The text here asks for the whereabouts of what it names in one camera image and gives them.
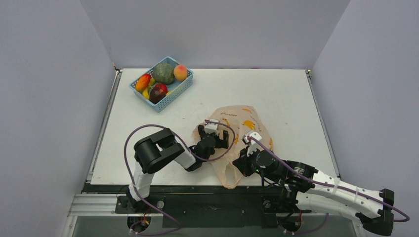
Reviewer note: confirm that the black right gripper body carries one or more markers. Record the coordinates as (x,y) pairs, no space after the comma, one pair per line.
(242,162)

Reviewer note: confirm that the orange translucent plastic bag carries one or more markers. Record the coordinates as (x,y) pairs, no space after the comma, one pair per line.
(241,119)

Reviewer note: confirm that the yellow fake banana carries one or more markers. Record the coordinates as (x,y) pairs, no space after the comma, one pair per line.
(146,91)

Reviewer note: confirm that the orange fake mango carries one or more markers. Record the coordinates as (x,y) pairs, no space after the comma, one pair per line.
(143,82)

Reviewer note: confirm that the green netted melon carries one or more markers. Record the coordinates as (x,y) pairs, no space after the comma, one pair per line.
(163,73)

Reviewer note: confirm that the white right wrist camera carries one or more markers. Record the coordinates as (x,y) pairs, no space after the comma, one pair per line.
(251,140)

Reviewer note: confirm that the fake peach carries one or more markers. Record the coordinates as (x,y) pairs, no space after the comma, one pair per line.
(180,72)

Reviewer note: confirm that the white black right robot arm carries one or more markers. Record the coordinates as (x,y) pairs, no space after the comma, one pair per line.
(306,188)

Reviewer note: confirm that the red fake tomato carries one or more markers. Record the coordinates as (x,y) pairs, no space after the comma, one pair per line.
(162,87)

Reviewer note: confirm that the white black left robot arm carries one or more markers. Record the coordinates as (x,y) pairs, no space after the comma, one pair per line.
(157,150)

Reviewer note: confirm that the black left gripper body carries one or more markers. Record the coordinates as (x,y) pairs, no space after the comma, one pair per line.
(220,143)

